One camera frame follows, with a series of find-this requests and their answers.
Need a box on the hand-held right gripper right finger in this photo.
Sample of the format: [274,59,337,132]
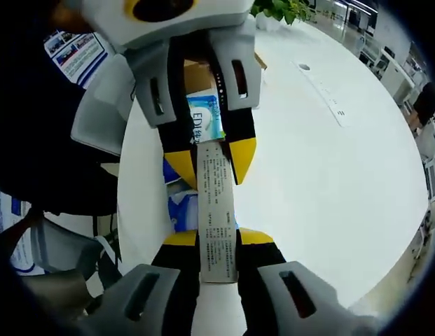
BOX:
[237,226,379,336]

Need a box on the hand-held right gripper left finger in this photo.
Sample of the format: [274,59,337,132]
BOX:
[76,229,201,336]

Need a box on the blue wet wipes pack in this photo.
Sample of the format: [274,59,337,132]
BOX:
[163,93,227,186]

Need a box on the brown cardboard shoe box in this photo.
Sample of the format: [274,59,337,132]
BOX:
[183,51,268,96]

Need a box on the blue floral tissue pack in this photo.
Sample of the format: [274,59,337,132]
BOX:
[167,190,200,235]

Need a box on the white printed carton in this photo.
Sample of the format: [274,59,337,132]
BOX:
[195,138,240,284]

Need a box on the potted green plant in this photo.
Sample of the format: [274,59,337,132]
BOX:
[250,0,315,31]

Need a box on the grey mesh office chair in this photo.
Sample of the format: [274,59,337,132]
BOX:
[70,52,136,157]
[29,216,106,281]

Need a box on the blue white poster board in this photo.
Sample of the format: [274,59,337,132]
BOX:
[43,30,108,88]

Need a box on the person's dark clothing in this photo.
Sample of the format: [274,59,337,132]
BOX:
[0,31,122,218]

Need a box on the table cable tray cover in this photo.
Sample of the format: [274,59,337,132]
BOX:
[290,59,350,130]

